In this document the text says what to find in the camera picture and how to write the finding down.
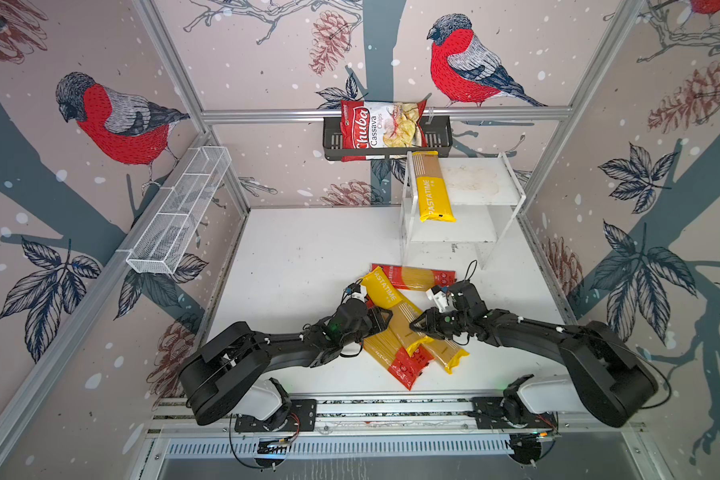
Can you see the red spaghetti pack upper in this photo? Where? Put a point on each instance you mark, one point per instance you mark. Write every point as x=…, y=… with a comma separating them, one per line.
x=421, y=356

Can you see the white two-tier shelf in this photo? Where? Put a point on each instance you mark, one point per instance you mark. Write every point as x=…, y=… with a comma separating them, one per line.
x=484, y=195

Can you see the black wall basket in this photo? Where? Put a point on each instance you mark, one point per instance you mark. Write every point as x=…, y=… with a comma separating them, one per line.
x=432, y=134

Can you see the yellow spaghetti pack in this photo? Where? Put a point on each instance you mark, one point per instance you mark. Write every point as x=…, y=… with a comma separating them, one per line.
x=384, y=295
x=447, y=353
x=433, y=200

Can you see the red spaghetti pack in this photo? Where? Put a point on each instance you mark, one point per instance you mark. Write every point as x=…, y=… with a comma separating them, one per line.
x=414, y=278
x=421, y=356
x=396, y=361

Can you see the red spaghetti pack rear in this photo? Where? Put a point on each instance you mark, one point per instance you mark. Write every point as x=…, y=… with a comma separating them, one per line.
x=414, y=278

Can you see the red cassava chips bag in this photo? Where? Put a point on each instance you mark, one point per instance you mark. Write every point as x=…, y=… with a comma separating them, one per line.
x=381, y=125

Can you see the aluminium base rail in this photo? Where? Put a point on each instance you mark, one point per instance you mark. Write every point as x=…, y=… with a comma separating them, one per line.
x=421, y=414

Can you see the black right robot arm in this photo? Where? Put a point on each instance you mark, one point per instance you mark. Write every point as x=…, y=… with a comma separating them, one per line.
x=609, y=379

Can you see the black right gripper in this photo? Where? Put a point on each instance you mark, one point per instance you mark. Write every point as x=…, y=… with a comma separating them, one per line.
x=429, y=322

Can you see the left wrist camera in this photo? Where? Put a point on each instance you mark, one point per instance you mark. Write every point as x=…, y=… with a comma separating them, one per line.
x=355, y=290

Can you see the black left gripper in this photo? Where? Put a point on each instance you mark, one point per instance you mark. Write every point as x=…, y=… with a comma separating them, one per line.
x=379, y=323

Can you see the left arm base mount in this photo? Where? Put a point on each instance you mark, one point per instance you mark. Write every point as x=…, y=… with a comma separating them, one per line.
x=294, y=416

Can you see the red spaghetti pack lower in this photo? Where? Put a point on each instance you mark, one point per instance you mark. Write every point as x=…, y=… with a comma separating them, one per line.
x=396, y=361

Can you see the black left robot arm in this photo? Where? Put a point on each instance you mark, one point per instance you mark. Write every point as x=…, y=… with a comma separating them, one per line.
x=218, y=375

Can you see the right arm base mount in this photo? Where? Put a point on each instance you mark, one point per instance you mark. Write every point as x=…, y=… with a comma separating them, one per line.
x=493, y=413

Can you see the white wire mesh basket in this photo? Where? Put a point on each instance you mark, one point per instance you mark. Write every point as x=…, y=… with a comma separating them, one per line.
x=167, y=237

